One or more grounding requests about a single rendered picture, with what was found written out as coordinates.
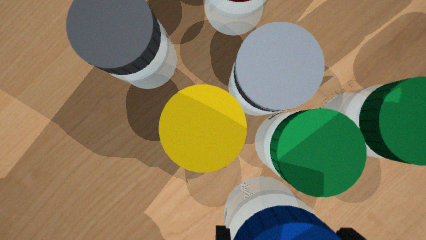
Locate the clear glass bottle with blue cap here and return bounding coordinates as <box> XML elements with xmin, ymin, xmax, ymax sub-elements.
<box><xmin>224</xmin><ymin>176</ymin><xmax>343</xmax><ymax>240</ymax></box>

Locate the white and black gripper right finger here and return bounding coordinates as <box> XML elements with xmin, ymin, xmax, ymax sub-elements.
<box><xmin>336</xmin><ymin>228</ymin><xmax>367</xmax><ymax>240</ymax></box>

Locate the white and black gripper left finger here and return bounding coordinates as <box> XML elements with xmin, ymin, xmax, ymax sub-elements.
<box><xmin>216</xmin><ymin>225</ymin><xmax>231</xmax><ymax>240</ymax></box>

